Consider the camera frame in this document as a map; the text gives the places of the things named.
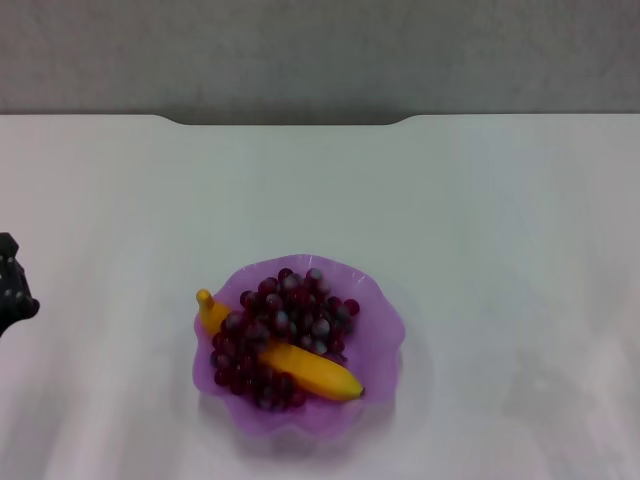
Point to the yellow banana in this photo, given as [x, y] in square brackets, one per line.
[320, 375]

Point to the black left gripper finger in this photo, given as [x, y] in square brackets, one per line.
[12, 295]

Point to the purple scalloped plastic bowl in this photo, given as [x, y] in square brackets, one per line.
[380, 340]

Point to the dark red grape bunch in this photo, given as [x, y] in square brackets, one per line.
[280, 320]

